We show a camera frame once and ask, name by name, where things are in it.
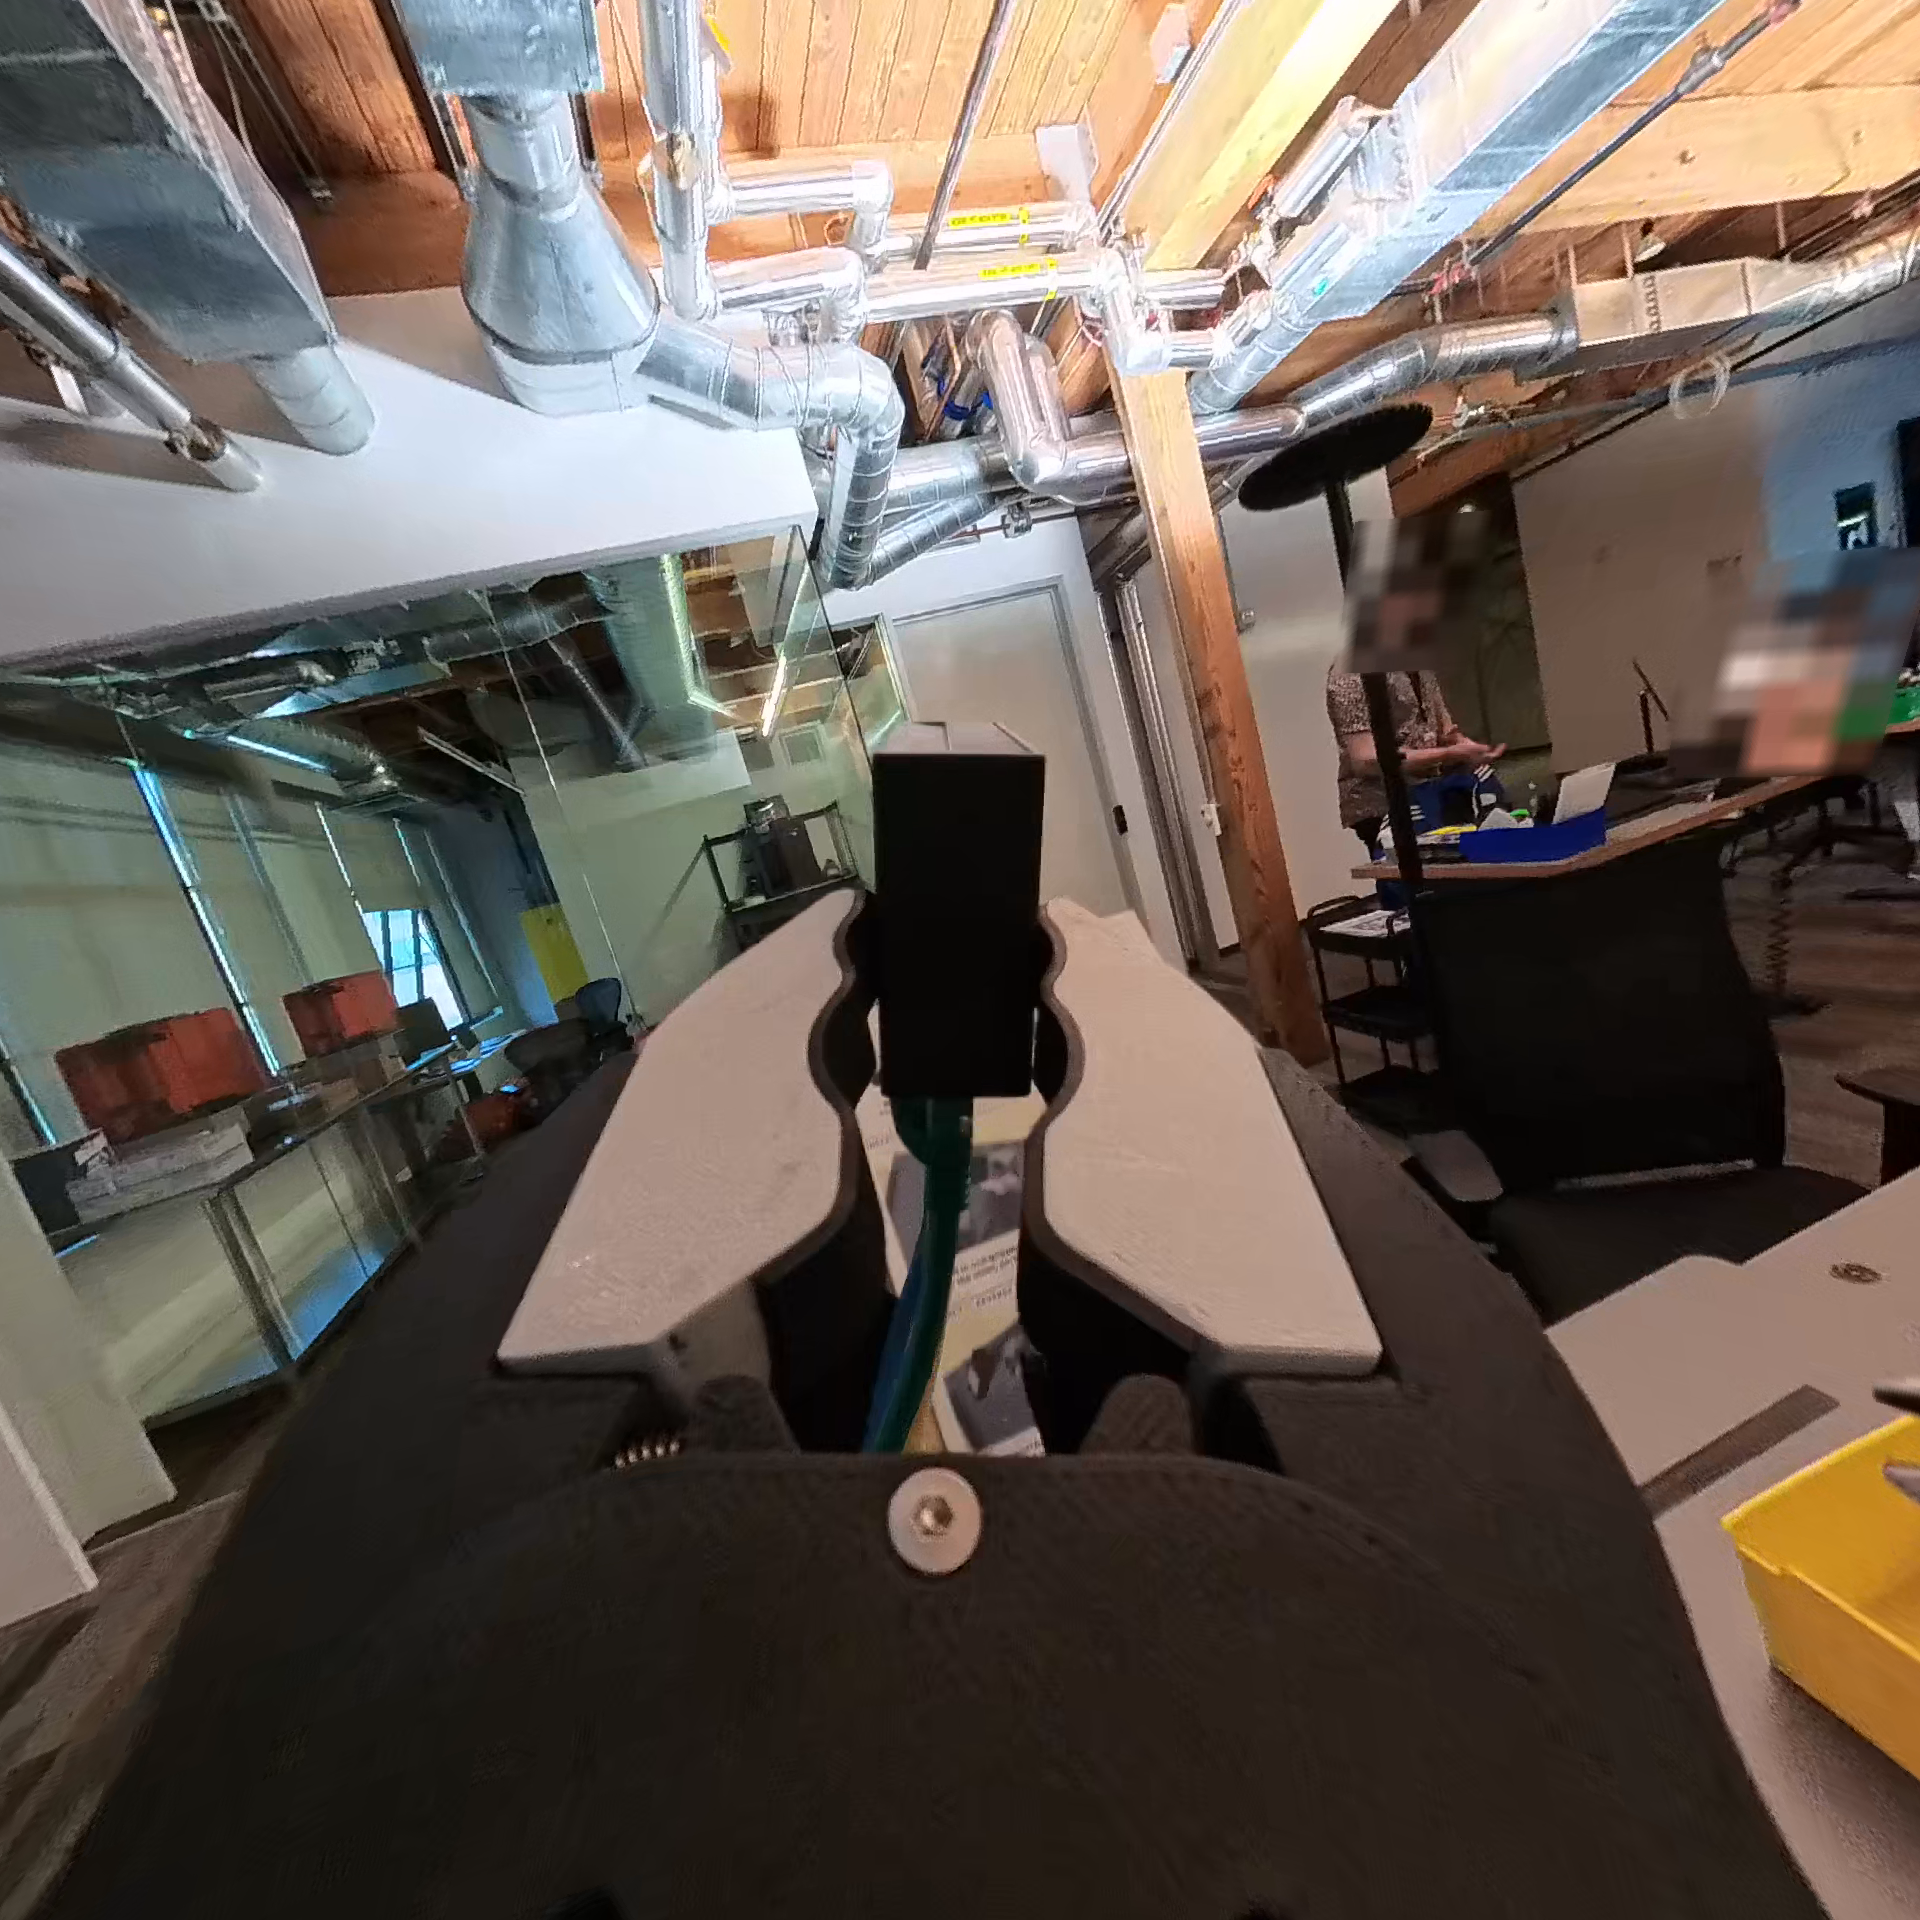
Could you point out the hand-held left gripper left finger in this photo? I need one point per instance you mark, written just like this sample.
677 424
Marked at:
704 1171

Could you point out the black floor lamp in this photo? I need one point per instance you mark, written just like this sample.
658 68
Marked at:
1335 450

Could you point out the black metal cart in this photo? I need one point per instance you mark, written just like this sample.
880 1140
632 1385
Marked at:
1358 1004

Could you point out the black office chair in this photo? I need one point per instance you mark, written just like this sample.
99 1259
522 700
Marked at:
1589 1019

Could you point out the wooden instruction board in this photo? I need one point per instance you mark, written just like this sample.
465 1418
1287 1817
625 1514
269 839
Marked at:
997 1243

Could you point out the white door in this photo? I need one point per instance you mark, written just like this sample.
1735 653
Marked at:
1003 749

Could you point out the metal table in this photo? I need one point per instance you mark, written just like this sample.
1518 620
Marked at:
270 1200

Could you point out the yellow plastic bin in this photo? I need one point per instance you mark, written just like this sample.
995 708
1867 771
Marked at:
1846 1588

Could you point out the silver ventilation ducts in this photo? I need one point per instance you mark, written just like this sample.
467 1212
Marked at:
555 255

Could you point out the wooden post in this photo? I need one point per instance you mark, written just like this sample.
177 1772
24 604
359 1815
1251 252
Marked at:
1215 675

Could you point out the blue office chair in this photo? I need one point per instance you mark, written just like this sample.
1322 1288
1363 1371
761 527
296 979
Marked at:
600 1002

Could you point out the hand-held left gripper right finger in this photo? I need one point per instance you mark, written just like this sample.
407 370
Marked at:
1201 1184

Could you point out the yellow pillar guard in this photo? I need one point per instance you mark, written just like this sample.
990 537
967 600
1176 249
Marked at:
552 954

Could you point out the black table strip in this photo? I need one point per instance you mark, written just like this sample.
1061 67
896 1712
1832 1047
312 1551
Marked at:
1741 1451

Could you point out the black ethernet switch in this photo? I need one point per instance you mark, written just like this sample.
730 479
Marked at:
960 900

